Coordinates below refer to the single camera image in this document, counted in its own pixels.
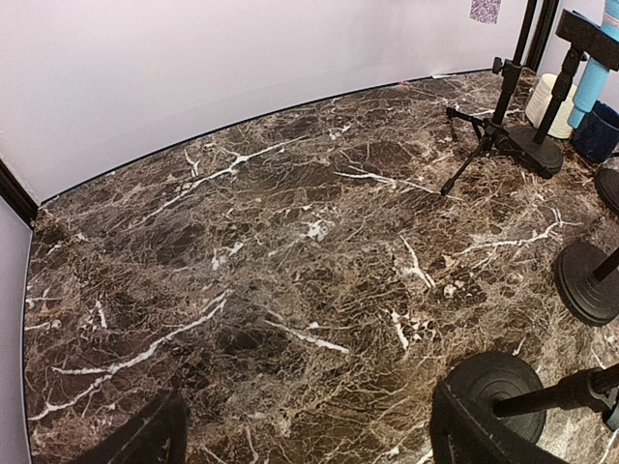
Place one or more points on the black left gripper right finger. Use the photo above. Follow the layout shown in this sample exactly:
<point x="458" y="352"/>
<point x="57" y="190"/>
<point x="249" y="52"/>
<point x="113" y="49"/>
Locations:
<point x="462" y="432"/>

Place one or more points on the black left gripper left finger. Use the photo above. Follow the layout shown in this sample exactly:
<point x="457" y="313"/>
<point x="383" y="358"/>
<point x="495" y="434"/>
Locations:
<point x="158" y="433"/>

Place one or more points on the black round-base stand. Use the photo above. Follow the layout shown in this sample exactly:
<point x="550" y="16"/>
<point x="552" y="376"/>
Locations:
<point x="510" y="390"/>
<point x="607" y="186"/>
<point x="534" y="150"/>
<point x="586" y="279"/>

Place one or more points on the black round-base stand, purple mic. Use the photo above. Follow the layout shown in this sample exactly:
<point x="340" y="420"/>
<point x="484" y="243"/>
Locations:
<point x="607" y="186"/>

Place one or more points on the black tripod microphone stand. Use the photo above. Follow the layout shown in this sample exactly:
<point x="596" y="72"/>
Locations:
<point x="490" y="131"/>

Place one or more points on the light blue microphone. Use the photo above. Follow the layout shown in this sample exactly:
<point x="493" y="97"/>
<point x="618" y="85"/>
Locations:
<point x="595" y="76"/>

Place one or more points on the black round-base stand, blue mic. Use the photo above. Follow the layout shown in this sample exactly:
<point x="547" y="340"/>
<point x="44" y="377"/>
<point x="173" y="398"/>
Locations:
<point x="534" y="150"/>

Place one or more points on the glitter silver microphone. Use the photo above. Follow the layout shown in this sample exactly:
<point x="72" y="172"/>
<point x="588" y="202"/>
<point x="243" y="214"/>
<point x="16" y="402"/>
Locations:
<point x="485" y="11"/>

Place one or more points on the dark blue ceramic mug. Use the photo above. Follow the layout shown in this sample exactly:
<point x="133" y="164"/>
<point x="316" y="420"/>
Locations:
<point x="596" y="137"/>

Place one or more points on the cream ceramic mug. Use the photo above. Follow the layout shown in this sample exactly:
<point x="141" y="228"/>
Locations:
<point x="539" y="102"/>

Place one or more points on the black enclosure frame post left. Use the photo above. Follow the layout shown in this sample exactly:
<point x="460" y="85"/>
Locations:
<point x="17" y="197"/>

